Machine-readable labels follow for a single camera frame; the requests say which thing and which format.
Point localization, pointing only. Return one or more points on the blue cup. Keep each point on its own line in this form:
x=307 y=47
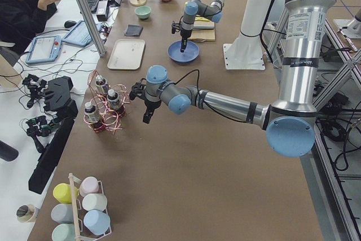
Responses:
x=97 y=222

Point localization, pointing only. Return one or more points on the green cup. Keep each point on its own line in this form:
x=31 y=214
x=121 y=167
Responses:
x=63 y=232

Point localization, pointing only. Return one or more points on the cream rabbit tray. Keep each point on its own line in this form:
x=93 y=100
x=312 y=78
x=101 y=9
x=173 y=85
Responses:
x=126 y=54

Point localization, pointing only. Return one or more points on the seated person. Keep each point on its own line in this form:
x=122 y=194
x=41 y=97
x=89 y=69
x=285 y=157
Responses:
x=22 y=20

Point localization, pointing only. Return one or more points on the green bowl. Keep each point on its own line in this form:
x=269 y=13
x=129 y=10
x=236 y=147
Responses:
x=143 y=12

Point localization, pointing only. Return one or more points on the wooden cutting board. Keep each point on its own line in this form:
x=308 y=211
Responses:
x=203 y=35

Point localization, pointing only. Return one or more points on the tape roll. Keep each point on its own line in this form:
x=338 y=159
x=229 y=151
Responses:
x=27 y=213

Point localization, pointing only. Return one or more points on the grey folded cloth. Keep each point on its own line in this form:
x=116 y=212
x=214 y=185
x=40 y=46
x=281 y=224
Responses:
x=133 y=30

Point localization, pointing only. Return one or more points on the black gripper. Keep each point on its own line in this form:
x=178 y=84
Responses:
x=185 y=35
x=149 y=106

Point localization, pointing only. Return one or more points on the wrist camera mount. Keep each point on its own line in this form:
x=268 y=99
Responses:
x=175 y=27
x=137 y=91

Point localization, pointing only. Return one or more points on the tea bottle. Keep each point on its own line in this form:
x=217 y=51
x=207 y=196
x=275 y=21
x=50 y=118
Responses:
x=114 y=102
x=92 y=116
x=101 y=85

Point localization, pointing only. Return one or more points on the copper wire bottle rack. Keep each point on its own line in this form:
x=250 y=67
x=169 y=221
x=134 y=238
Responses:
x=110 y=119

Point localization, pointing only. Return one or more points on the tea bottle front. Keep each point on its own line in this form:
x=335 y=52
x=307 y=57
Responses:
x=92 y=116

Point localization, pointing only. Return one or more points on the tea bottle middle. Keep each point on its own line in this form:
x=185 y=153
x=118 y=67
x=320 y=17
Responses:
x=114 y=102

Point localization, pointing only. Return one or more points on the white cup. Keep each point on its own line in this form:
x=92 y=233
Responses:
x=95 y=201

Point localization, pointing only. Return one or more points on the computer mouse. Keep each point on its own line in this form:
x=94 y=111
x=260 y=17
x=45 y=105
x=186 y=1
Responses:
x=69 y=23

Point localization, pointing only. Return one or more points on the pink cup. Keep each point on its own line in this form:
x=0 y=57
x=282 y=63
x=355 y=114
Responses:
x=89 y=185

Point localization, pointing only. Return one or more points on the blue teach pendant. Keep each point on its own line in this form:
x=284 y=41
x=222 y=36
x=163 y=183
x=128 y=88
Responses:
x=78 y=35
x=44 y=49

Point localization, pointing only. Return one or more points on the grey cup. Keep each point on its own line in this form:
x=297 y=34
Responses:
x=62 y=213

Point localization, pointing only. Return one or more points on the tea bottle back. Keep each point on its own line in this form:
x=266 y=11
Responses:
x=101 y=85

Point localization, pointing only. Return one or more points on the aluminium frame post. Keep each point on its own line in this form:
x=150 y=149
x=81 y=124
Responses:
x=91 y=26

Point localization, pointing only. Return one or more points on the white cup rack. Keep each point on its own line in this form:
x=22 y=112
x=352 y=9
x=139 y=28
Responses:
x=81 y=231

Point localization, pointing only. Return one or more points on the yellow cup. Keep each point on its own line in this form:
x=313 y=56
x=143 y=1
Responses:
x=62 y=193

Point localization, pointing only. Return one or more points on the steel muddler black cap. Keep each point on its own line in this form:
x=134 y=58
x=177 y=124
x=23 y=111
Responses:
x=203 y=27

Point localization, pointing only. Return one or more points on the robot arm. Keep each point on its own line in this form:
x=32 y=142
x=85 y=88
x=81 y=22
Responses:
x=289 y=121
x=193 y=8

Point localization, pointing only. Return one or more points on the blue plate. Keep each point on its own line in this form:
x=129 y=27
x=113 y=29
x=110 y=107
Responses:
x=188 y=55

